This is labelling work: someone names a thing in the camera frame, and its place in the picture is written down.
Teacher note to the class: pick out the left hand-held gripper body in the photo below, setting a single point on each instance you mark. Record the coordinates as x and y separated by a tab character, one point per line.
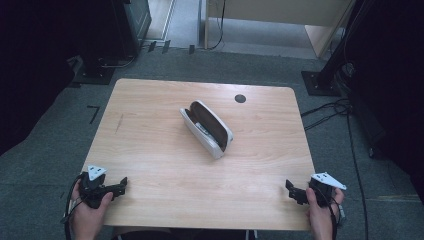
93	191

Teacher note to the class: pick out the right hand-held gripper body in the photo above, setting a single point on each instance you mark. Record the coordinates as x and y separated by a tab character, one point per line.
323	190

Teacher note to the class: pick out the white case with brown lining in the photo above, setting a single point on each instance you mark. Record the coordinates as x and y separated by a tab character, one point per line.
208	130

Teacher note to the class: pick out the person's left hand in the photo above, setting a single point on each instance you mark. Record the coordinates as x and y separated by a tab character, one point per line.
87	220

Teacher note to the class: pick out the person's right hand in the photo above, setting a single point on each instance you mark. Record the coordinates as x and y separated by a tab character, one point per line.
320	223

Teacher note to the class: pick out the person's dark clothing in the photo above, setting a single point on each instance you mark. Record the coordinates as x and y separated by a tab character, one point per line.
200	235

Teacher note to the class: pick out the black stand with square base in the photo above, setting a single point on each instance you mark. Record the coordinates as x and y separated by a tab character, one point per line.
321	83

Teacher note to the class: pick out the black stand with flat base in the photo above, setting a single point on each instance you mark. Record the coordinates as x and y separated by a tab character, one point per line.
95	71

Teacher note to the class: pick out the black cabinet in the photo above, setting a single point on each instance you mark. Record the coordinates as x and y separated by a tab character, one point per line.
136	23

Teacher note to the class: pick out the beige wooden furniture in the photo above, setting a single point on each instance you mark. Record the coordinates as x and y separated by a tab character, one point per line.
283	11

